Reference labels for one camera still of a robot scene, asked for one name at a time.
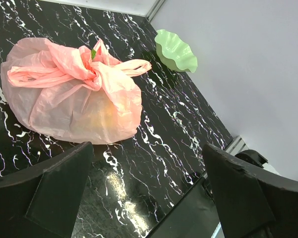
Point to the pink plastic bag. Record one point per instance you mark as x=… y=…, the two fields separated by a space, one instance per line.
x=73 y=94

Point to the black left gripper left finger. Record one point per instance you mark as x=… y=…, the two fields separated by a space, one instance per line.
x=42 y=201

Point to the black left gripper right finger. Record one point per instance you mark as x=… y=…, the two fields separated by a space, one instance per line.
x=251 y=202

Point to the green wavy plastic bowl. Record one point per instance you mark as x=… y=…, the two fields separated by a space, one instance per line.
x=175 y=53

